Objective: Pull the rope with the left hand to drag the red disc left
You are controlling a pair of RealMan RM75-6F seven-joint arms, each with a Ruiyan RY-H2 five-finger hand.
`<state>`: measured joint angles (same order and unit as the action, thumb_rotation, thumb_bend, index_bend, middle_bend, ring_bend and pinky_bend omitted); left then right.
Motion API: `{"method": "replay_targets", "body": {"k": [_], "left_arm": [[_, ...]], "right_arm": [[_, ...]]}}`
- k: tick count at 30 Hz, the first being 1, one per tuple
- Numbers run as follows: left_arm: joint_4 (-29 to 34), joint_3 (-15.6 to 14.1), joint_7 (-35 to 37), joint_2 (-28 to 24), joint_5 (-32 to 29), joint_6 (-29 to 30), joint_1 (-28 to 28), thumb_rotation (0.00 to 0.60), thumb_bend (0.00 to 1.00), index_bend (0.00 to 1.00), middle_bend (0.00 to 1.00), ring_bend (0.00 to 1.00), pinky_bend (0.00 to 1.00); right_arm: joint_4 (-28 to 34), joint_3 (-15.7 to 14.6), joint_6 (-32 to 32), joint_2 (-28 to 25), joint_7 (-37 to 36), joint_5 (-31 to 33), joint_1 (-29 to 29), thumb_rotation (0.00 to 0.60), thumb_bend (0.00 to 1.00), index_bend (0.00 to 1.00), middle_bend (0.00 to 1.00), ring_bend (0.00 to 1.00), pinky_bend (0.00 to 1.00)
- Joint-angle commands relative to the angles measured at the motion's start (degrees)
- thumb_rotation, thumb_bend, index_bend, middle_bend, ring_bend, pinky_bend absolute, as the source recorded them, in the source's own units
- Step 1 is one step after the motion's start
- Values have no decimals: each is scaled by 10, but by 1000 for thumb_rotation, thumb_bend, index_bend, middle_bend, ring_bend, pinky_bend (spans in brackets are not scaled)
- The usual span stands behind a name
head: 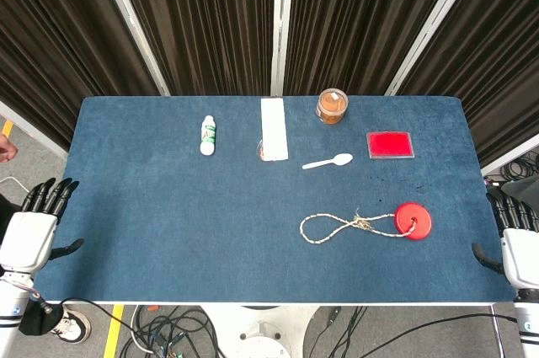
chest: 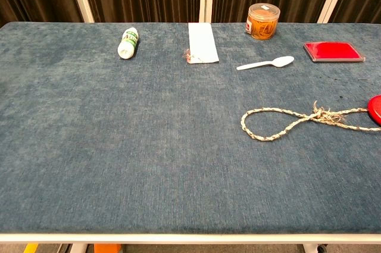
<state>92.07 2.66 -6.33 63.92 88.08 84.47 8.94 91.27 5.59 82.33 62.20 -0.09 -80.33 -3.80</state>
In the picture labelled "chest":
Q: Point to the clear jar of rubber bands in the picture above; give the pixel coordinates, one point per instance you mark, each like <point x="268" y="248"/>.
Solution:
<point x="263" y="22"/>

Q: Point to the white green plastic bottle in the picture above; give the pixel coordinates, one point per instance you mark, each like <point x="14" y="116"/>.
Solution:
<point x="128" y="43"/>

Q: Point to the blue fabric tablecloth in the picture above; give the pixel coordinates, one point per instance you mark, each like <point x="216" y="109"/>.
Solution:
<point x="149" y="146"/>

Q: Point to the red round lid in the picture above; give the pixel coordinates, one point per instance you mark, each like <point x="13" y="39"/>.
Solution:
<point x="375" y="110"/>

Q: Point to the orange object under table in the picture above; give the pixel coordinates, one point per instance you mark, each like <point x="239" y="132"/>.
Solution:
<point x="107" y="248"/>

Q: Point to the white rectangular box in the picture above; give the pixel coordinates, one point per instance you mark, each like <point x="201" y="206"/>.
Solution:
<point x="202" y="41"/>

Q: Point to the white plastic spoon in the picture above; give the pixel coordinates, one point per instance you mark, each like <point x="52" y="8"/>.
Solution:
<point x="278" y="62"/>

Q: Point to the red ink pad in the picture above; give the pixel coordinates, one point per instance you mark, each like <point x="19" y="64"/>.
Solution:
<point x="333" y="51"/>

